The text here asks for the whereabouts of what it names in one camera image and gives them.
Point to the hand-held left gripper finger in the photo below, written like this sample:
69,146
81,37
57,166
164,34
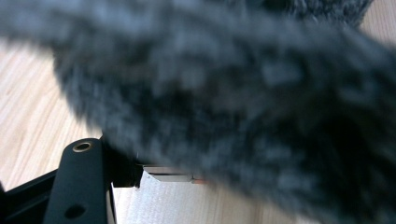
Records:
81,180

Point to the grey fuzzy cloth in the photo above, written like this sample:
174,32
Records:
218,93

